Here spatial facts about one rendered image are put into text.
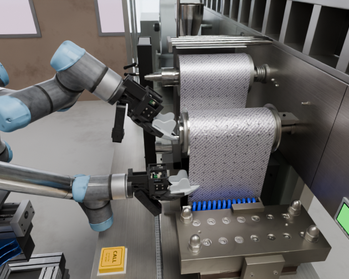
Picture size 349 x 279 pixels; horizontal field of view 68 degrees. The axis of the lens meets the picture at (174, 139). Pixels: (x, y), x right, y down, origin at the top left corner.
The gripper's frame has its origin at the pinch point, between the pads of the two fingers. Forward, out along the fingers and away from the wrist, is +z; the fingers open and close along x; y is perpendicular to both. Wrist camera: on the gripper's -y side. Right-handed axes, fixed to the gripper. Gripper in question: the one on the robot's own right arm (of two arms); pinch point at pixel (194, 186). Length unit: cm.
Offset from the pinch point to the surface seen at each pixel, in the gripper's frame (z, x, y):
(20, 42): -185, 330, -21
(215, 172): 6.0, -0.2, 5.4
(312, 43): 31, 9, 40
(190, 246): -3.7, -17.4, -4.2
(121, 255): -23.1, -9.8, -16.6
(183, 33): 5, 74, 31
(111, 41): -64, 331, -22
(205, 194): 3.4, -0.3, -3.2
